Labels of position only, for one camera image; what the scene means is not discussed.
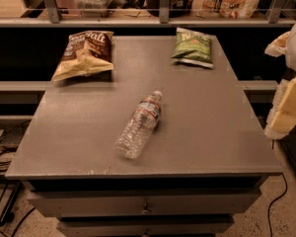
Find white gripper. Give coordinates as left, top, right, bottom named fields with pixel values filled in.
left=264, top=32, right=296, bottom=140

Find green jalapeno chip bag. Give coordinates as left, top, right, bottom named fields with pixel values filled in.
left=172, top=28, right=213, bottom=68

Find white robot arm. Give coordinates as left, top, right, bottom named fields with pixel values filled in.
left=264, top=24, right=296, bottom=140

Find colourful snack bag on shelf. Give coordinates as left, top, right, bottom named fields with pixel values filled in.
left=196, top=0, right=259, bottom=19

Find brown chip bag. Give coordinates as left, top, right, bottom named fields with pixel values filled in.
left=52, top=31, right=113, bottom=82

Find grey cabinet drawer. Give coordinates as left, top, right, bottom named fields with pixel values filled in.
left=28, top=189, right=260, bottom=217
left=57, top=215, right=234, bottom=237

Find clear plastic water bottle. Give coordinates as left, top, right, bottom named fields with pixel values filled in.
left=115, top=91, right=163, bottom=159

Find lower grey cabinet drawer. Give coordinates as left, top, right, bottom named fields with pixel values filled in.
left=57, top=215, right=234, bottom=237

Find black cable on floor right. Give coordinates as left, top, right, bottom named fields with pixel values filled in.
left=266, top=173, right=289, bottom=237

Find metal shelf rail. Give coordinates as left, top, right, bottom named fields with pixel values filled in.
left=0, top=0, right=296, bottom=28

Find black cables on floor left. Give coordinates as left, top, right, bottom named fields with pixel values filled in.
left=0, top=120, right=36, bottom=237

